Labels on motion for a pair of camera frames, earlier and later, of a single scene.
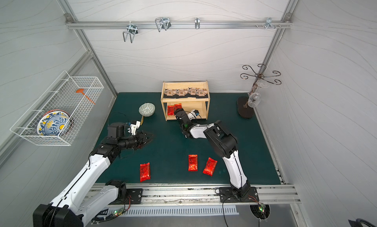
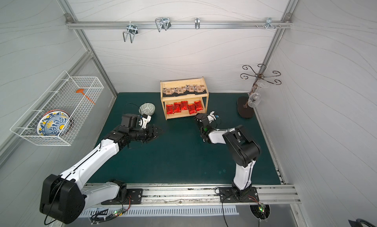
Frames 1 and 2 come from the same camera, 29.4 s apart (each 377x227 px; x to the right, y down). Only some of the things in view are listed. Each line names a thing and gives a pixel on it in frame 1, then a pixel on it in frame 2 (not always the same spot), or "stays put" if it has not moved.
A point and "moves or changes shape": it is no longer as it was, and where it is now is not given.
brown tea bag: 181,92 stays put
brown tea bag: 201,93 moves or changes shape
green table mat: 172,157 stays put
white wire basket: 57,116 stays put
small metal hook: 197,22 stays put
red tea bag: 176,106 stays put
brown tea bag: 192,91 moves or changes shape
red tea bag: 171,110 stays put
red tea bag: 210,166 to 198,105
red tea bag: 193,162 to 184,105
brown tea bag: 170,92 stays put
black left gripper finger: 145,136 to 156,131
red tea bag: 145,172 to 192,108
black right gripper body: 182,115 to 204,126
